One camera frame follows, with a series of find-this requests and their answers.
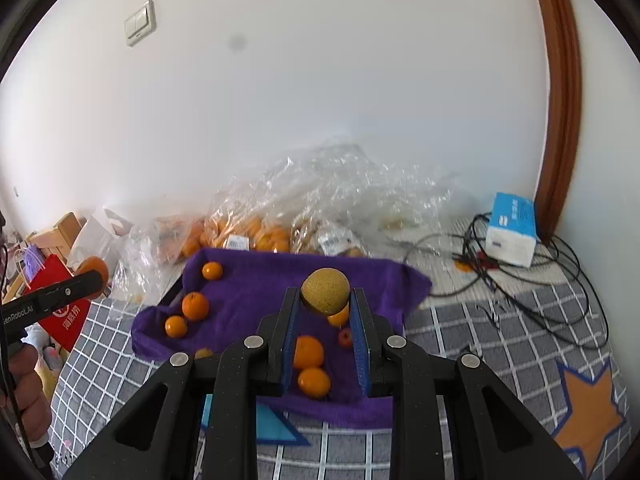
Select round smooth orange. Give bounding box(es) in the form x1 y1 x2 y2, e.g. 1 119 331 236
164 315 188 339

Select large stemmed mandarin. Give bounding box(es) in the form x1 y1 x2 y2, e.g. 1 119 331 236
181 292 209 322

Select oval smooth orange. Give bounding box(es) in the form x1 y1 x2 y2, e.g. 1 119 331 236
297 367 332 399

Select rough mandarin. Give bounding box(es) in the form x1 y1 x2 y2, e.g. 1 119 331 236
293 335 324 370

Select small smooth orange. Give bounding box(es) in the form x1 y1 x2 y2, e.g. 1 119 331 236
201 261 224 281

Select small red tomato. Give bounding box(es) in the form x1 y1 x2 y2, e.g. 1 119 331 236
337 327 352 350

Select green kiwi fruit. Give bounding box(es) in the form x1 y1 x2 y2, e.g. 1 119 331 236
194 348 214 360
300 268 350 316

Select person's left hand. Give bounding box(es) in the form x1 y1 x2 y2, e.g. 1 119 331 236
9 344 52 444

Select red paper shopping bag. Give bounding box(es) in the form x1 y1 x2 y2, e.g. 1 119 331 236
27 255 90 352

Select mandarin beside kiwi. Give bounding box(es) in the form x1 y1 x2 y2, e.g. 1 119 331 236
75 256 108 295

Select white plastic bag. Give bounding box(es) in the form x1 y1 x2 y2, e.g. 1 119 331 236
67 208 132 274

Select grey checkered bed sheet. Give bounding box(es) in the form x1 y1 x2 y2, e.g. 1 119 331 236
46 249 634 480

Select purple towel covered tray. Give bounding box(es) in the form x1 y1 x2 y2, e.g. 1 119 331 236
131 248 431 429

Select blue white tissue box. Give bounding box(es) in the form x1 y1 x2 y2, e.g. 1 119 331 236
485 193 538 268

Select clear bag of oranges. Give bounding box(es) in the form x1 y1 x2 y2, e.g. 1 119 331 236
201 144 451 260

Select black cables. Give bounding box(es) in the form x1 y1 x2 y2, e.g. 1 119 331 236
389 211 612 351

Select white light switch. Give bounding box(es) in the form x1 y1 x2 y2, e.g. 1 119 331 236
124 0 156 47

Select brown wooden door frame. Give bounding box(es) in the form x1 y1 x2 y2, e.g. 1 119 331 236
535 0 582 240

